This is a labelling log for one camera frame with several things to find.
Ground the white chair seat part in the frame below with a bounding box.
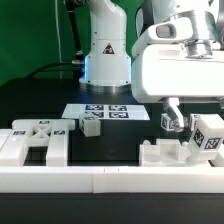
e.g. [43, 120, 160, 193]
[138, 138, 214, 168]

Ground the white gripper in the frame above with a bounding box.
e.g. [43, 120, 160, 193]
[131, 44, 224, 132]

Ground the white sheet with fiducial tags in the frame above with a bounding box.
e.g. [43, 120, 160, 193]
[62, 104, 150, 120]

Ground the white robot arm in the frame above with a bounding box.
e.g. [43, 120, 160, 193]
[80, 0, 224, 131]

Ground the white chair back part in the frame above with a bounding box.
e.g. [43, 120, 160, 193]
[0, 119, 75, 167]

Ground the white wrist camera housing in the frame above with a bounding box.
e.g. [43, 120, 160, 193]
[131, 9, 224, 59]

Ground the black cable bundle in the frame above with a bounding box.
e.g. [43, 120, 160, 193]
[24, 0, 88, 80]

